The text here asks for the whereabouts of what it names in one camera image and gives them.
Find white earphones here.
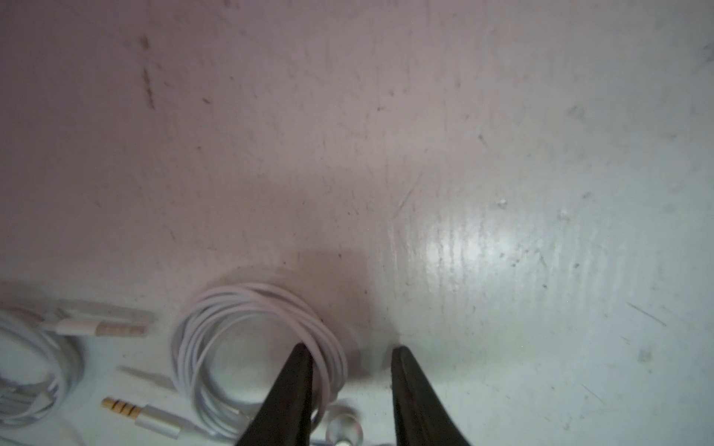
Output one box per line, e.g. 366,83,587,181
102,282,349,444
1,299,156,430

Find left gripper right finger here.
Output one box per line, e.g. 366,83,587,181
390,346,470,446

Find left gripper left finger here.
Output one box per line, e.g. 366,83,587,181
235,344,313,446

